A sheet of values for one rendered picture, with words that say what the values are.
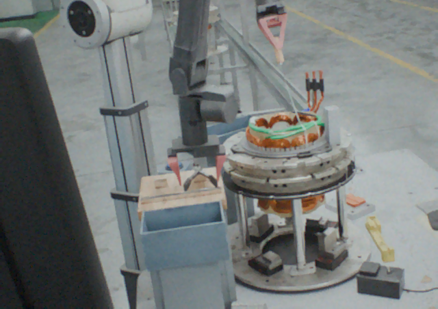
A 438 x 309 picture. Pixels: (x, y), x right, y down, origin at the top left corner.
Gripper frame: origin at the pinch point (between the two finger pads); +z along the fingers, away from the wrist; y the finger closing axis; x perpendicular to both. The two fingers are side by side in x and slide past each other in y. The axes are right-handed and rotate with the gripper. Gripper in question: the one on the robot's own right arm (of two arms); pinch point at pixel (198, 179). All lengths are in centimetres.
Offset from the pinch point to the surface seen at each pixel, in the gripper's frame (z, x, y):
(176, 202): 2.1, -6.2, -5.5
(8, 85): -47, -92, -12
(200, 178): 1.3, 3.5, 0.4
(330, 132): -5.0, 7.4, 32.1
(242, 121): 4, 51, 16
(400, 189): 30, 43, 63
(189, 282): 14.9, -17.8, -4.2
